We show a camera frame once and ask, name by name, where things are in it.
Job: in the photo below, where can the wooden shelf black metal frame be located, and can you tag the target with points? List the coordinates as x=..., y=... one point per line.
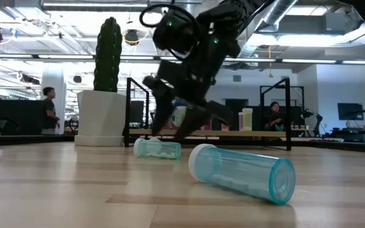
x=258, y=133

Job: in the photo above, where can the person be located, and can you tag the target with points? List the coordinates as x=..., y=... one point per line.
x=48, y=111
x=274, y=118

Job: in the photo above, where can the long ceiling light strip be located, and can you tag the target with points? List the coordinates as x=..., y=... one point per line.
x=309, y=60
x=65, y=56

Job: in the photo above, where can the blue-lidded white jar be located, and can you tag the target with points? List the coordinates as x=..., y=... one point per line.
x=179, y=117

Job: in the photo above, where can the green cactus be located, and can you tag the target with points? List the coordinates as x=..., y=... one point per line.
x=108, y=57

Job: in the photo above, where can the white plant pot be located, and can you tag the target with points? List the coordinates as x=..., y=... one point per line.
x=101, y=117

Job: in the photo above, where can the red vial white cap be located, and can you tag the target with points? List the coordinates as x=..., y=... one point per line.
x=208, y=126

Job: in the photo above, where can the pink vial white cap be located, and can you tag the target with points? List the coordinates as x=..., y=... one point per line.
x=240, y=122

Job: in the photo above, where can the white building column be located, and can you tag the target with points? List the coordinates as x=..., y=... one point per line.
x=57, y=79

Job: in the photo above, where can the black background robot arm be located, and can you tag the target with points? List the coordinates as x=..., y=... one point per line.
x=318, y=122

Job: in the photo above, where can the cluttered office desk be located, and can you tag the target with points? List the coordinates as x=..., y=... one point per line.
x=360, y=132

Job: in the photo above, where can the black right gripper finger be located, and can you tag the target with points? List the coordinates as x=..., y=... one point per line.
x=162, y=111
x=195, y=120

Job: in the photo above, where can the silver spiral ceiling duct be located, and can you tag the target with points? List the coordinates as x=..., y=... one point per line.
x=280, y=9

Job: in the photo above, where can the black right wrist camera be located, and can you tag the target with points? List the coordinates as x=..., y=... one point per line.
x=176, y=31

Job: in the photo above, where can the small teal vial white cap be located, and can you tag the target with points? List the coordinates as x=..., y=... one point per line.
x=163, y=149

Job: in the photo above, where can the large teal vial white cap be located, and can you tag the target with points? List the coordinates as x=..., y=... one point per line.
x=242, y=174

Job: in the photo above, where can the black computer monitor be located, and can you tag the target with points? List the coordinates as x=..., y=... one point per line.
x=350, y=111

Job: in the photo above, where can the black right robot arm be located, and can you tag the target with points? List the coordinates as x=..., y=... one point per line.
x=227, y=19

